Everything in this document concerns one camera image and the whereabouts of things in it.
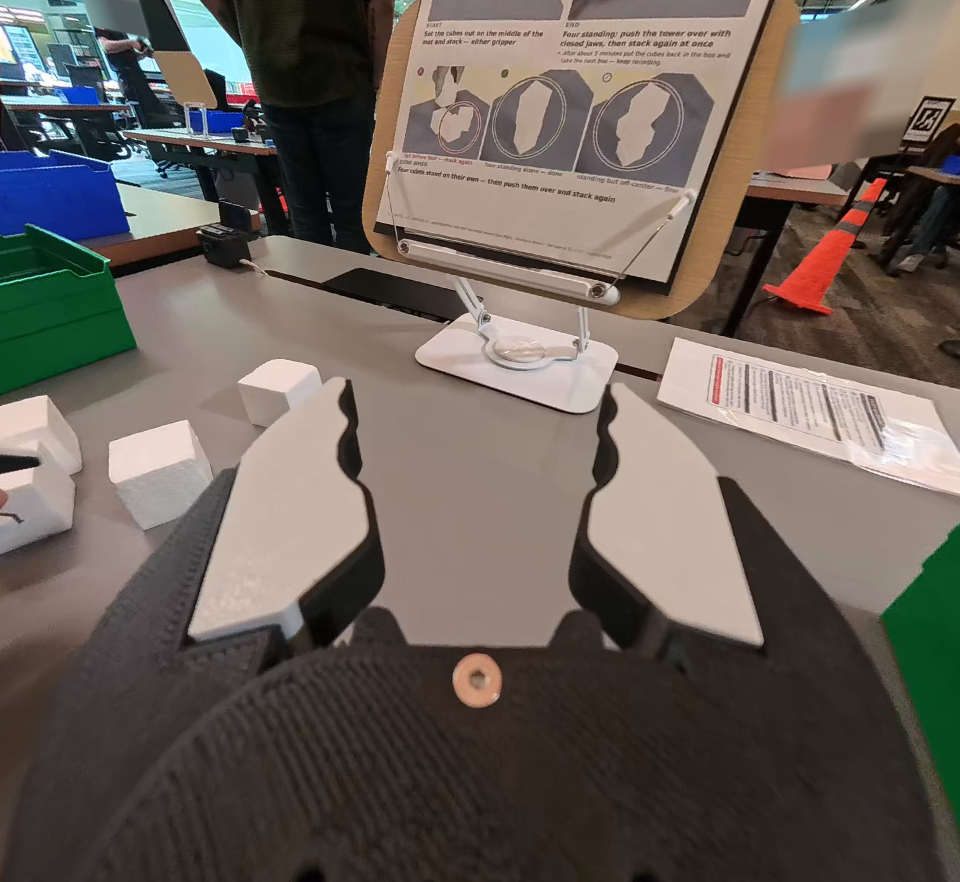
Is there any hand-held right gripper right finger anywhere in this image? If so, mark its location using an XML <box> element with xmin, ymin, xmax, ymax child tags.
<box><xmin>568</xmin><ymin>381</ymin><xmax>766</xmax><ymax>658</ymax></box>

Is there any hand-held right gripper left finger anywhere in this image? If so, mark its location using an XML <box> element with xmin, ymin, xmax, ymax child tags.
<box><xmin>186</xmin><ymin>375</ymin><xmax>387</xmax><ymax>652</ymax></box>

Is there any white foam cube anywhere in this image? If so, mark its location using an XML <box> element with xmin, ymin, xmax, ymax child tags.
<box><xmin>0</xmin><ymin>457</ymin><xmax>77</xmax><ymax>556</ymax></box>
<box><xmin>108</xmin><ymin>418</ymin><xmax>214</xmax><ymax>531</ymax></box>
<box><xmin>237</xmin><ymin>358</ymin><xmax>323</xmax><ymax>429</ymax></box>
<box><xmin>0</xmin><ymin>393</ymin><xmax>83</xmax><ymax>477</ymax></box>

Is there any green plastic bin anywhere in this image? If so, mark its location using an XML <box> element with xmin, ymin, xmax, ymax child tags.
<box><xmin>880</xmin><ymin>543</ymin><xmax>960</xmax><ymax>776</ymax></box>
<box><xmin>0</xmin><ymin>223</ymin><xmax>138</xmax><ymax>396</ymax></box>

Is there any laminated paper sheet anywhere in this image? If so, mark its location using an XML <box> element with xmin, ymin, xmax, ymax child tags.
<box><xmin>655</xmin><ymin>336</ymin><xmax>960</xmax><ymax>498</ymax></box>

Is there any white document stand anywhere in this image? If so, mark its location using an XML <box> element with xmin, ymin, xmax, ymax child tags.
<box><xmin>362</xmin><ymin>0</ymin><xmax>804</xmax><ymax>416</ymax></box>
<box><xmin>153</xmin><ymin>49</ymin><xmax>220</xmax><ymax>137</ymax></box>

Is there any blue plastic bin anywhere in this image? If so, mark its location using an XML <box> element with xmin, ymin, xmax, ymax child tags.
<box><xmin>0</xmin><ymin>150</ymin><xmax>131</xmax><ymax>239</ymax></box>
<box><xmin>187</xmin><ymin>109</ymin><xmax>247</xmax><ymax>138</ymax></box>

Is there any wooden-edged table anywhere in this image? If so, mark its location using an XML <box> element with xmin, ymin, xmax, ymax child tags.
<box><xmin>75</xmin><ymin>180</ymin><xmax>264</xmax><ymax>276</ymax></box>
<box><xmin>723</xmin><ymin>165</ymin><xmax>860</xmax><ymax>339</ymax></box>
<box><xmin>123</xmin><ymin>126</ymin><xmax>280</xmax><ymax>182</ymax></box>

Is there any black charger box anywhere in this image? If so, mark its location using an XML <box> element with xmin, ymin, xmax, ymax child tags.
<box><xmin>195</xmin><ymin>198</ymin><xmax>253</xmax><ymax>270</ymax></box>

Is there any orange traffic cone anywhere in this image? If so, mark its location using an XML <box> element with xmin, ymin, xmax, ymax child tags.
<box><xmin>762</xmin><ymin>178</ymin><xmax>888</xmax><ymax>316</ymax></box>

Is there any printed instruction sheet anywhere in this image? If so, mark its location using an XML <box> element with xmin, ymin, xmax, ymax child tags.
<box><xmin>373</xmin><ymin>0</ymin><xmax>802</xmax><ymax>285</ymax></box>

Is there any black-white marker sign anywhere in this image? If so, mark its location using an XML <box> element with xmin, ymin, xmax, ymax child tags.
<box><xmin>903</xmin><ymin>96</ymin><xmax>957</xmax><ymax>146</ymax></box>

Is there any black cable tray lid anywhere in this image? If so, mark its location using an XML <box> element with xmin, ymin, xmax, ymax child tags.
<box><xmin>321</xmin><ymin>266</ymin><xmax>468</xmax><ymax>321</ymax></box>

